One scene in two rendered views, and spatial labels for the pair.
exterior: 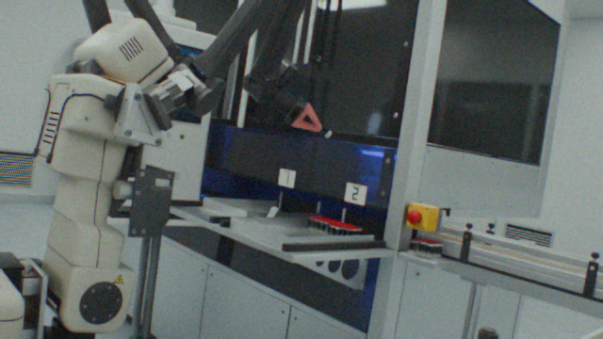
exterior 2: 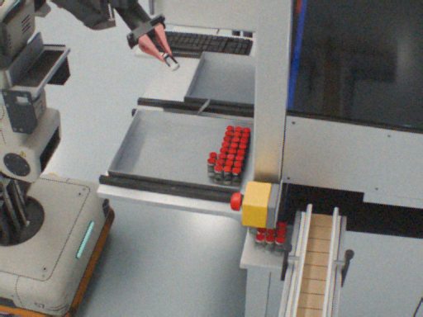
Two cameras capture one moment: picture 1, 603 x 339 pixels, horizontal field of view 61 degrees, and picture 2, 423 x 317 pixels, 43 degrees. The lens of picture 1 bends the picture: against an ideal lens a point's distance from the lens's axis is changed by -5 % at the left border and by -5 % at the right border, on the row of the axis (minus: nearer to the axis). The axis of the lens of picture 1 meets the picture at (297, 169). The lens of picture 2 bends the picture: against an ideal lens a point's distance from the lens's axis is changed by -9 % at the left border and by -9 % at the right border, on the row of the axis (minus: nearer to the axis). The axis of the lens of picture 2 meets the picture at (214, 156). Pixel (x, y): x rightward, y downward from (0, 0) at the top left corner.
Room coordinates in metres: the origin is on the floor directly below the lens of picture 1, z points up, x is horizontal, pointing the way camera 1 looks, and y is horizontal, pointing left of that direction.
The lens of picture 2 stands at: (0.96, -1.03, 1.91)
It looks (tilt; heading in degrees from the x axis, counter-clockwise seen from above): 42 degrees down; 55
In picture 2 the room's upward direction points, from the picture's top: 1 degrees counter-clockwise
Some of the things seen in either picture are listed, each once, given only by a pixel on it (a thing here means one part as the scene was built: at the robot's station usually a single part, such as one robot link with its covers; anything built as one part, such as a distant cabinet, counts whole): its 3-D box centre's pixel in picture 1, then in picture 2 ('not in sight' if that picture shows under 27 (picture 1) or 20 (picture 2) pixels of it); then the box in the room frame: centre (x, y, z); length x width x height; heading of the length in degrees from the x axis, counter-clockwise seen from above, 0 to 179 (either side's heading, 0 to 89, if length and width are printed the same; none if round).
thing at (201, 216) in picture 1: (277, 228); (214, 120); (1.71, 0.04, 0.87); 0.70 x 0.48 x 0.02; 42
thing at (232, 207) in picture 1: (263, 210); (248, 82); (1.89, 0.10, 0.90); 0.34 x 0.26 x 0.04; 132
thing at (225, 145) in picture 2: (329, 229); (224, 153); (1.63, -0.12, 0.90); 0.18 x 0.02 x 0.05; 42
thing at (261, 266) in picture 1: (203, 225); not in sight; (2.33, 0.38, 0.73); 1.98 x 0.01 x 0.25; 42
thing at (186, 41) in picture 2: (155, 212); (197, 43); (1.97, 0.51, 0.82); 0.40 x 0.14 x 0.02; 131
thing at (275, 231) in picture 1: (302, 232); (183, 150); (1.56, -0.04, 0.90); 0.34 x 0.26 x 0.04; 132
